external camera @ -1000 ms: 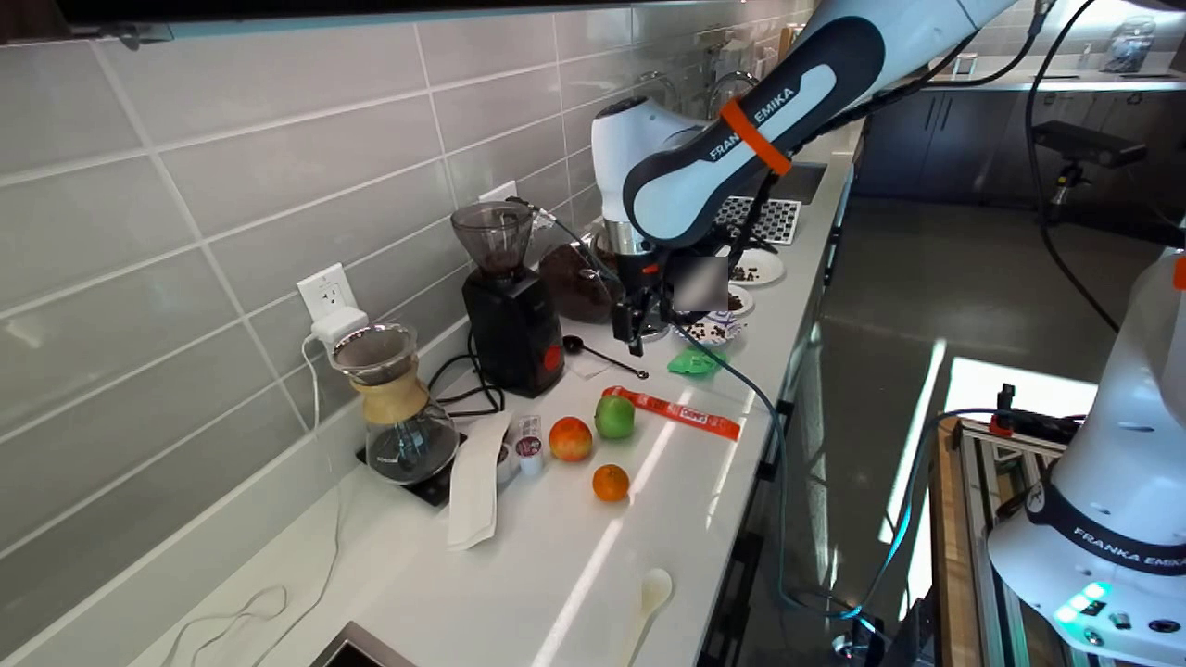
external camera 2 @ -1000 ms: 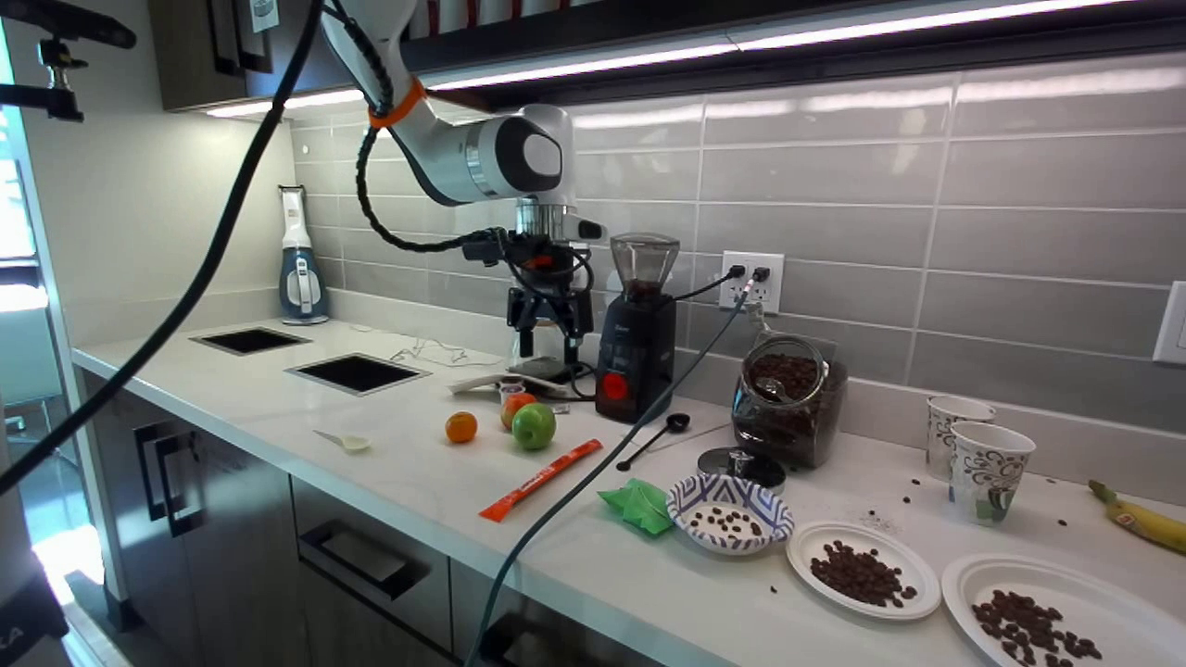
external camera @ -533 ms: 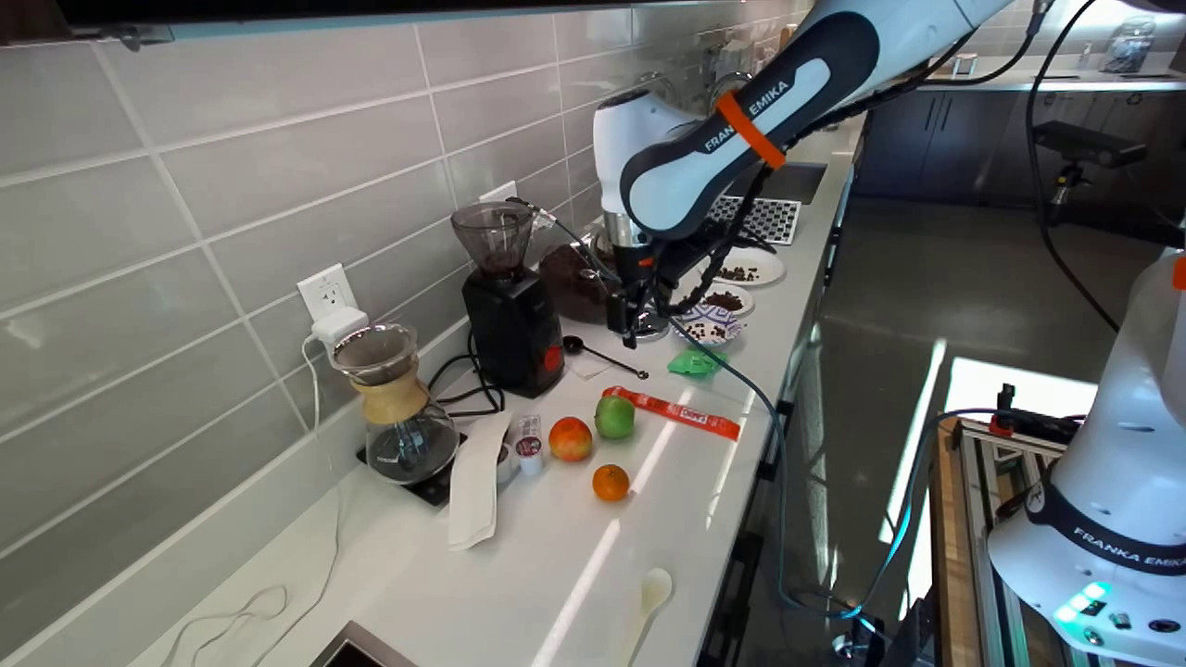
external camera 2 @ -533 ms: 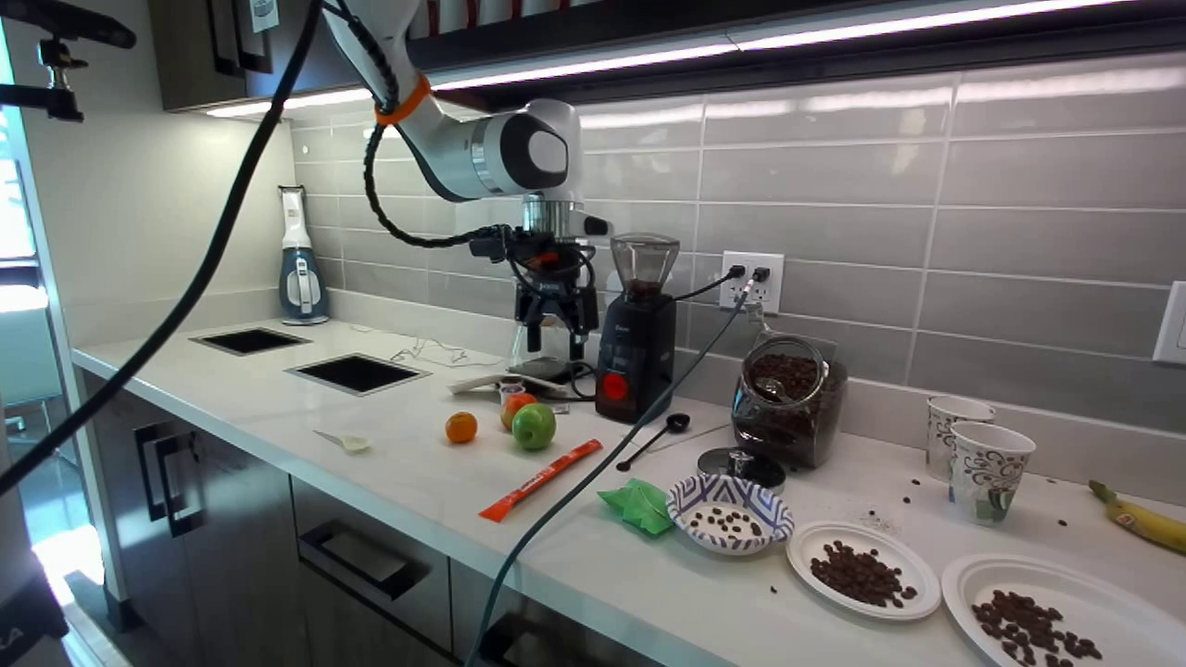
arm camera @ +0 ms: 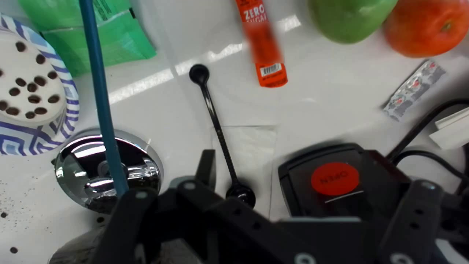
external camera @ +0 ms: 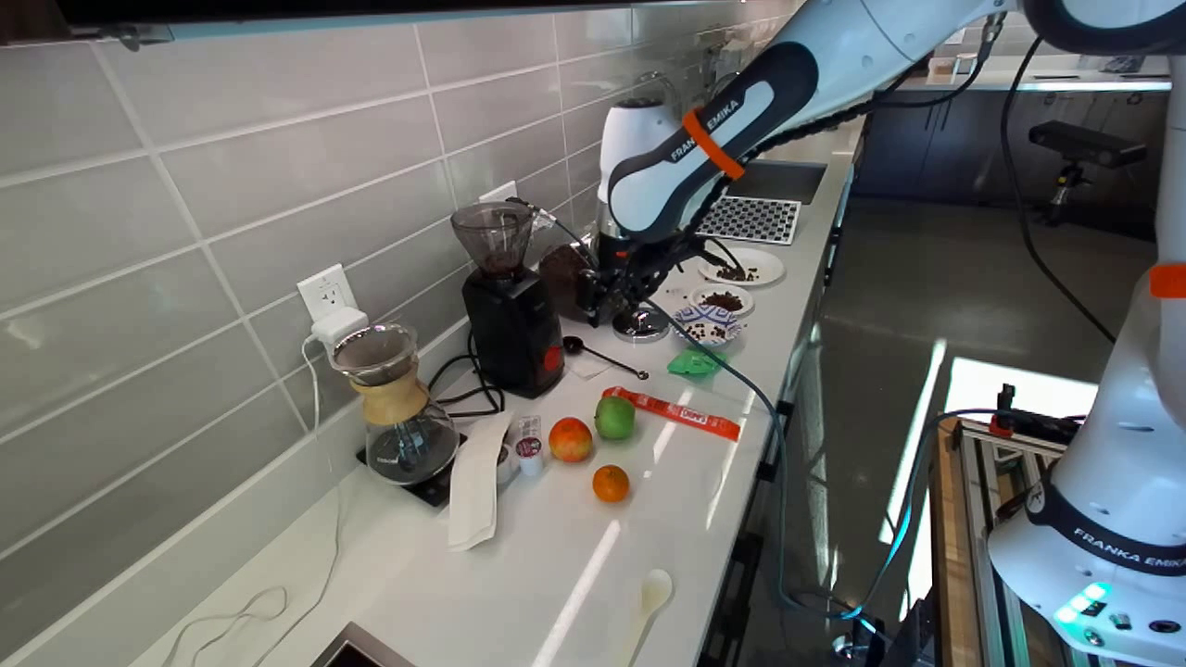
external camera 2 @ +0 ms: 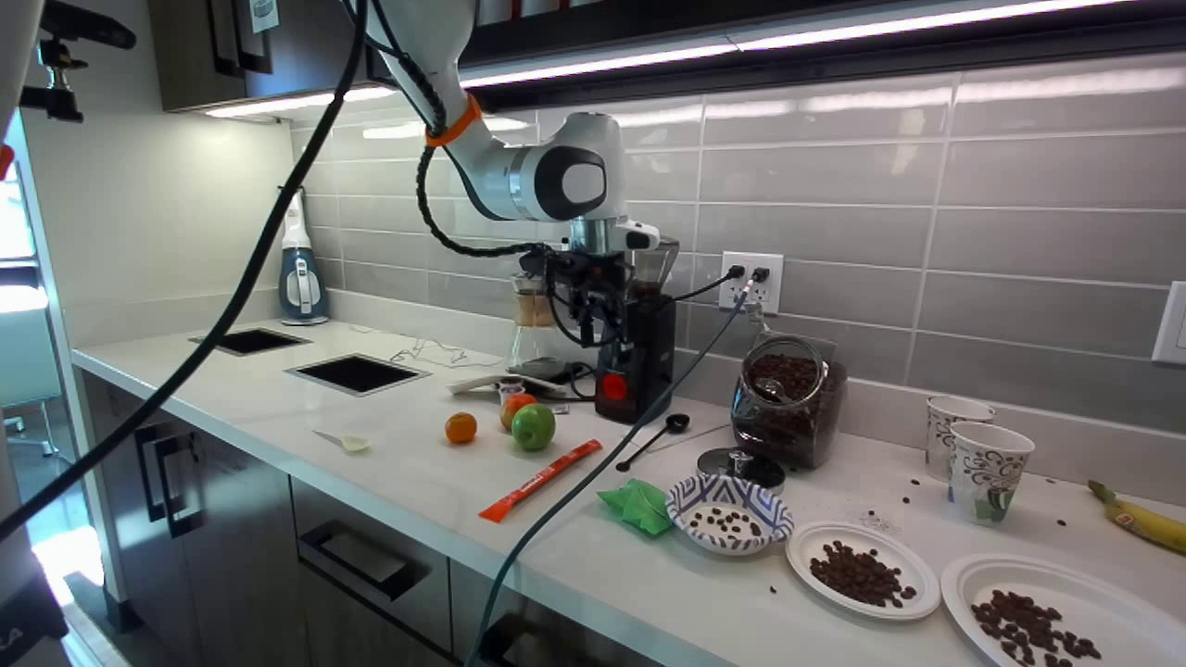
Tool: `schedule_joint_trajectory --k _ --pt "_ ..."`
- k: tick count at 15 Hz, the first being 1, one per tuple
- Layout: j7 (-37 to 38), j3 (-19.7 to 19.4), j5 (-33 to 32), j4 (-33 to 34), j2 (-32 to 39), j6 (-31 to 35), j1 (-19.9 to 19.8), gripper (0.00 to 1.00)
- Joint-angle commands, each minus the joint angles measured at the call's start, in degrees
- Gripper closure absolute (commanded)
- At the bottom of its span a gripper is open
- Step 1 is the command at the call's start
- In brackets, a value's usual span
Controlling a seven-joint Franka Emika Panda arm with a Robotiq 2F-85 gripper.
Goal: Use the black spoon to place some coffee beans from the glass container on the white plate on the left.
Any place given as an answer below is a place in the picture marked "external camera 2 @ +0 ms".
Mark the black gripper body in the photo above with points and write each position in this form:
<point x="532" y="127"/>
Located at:
<point x="594" y="290"/>

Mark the black coffee spoon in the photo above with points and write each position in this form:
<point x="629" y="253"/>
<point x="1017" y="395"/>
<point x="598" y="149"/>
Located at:
<point x="653" y="447"/>

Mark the glass coffee bean jar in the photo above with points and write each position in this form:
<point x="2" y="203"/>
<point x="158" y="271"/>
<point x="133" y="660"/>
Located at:
<point x="782" y="412"/>

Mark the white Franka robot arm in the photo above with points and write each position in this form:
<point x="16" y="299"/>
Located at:
<point x="542" y="186"/>

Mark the black coffee grinder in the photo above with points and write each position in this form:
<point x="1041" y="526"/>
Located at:
<point x="651" y="376"/>

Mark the glass pour-over coffee maker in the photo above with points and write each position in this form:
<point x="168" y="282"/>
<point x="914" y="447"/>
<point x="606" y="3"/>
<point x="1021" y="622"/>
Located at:
<point x="536" y="315"/>

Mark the white plastic spoon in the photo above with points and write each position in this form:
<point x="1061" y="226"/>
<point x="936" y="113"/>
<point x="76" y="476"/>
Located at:
<point x="346" y="441"/>

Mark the small white plate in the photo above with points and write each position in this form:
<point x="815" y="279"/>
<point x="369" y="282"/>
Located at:
<point x="863" y="596"/>

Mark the large white plate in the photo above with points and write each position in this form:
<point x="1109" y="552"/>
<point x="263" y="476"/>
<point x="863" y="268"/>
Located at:
<point x="1112" y="615"/>

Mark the black kitchen scale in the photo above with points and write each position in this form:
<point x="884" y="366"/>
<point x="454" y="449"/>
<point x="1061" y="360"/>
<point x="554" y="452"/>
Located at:
<point x="558" y="373"/>

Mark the small red white pod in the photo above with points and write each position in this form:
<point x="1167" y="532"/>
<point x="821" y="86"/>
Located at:
<point x="510" y="391"/>

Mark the orange red round fruit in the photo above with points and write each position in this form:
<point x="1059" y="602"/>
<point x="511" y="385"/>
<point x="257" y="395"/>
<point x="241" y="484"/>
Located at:
<point x="511" y="410"/>

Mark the green apple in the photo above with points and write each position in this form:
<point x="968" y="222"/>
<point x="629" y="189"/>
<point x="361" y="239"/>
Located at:
<point x="536" y="427"/>

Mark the long red packet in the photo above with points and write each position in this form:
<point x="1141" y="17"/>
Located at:
<point x="540" y="484"/>

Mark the small orange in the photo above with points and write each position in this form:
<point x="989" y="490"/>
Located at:
<point x="461" y="427"/>

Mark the green packet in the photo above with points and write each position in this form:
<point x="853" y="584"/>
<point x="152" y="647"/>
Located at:
<point x="637" y="507"/>

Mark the blue patterned bowl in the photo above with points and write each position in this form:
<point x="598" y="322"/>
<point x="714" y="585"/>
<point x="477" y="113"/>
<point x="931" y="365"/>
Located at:
<point x="726" y="525"/>

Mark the under-cabinet light strip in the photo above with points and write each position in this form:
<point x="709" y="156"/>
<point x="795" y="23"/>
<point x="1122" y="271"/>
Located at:
<point x="643" y="56"/>

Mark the patterned paper cup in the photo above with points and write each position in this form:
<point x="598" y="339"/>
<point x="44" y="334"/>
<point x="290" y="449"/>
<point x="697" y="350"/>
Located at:
<point x="944" y="427"/>
<point x="987" y="476"/>

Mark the dark grey base cabinet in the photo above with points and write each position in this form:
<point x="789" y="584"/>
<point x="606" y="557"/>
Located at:
<point x="246" y="569"/>

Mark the dark upper cabinet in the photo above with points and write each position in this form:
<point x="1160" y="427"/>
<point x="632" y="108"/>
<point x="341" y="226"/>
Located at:
<point x="987" y="40"/>

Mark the yellow banana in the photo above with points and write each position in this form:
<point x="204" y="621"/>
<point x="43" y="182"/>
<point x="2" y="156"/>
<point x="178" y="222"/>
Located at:
<point x="1149" y="525"/>

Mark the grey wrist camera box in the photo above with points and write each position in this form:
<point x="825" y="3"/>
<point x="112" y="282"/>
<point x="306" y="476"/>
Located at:
<point x="632" y="236"/>

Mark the white wall outlet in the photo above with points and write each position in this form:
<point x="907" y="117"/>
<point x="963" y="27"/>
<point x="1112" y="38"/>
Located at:
<point x="742" y="299"/>
<point x="1171" y="322"/>

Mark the black camera on mount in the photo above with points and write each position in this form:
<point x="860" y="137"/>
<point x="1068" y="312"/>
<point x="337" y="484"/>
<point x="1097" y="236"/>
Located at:
<point x="87" y="23"/>

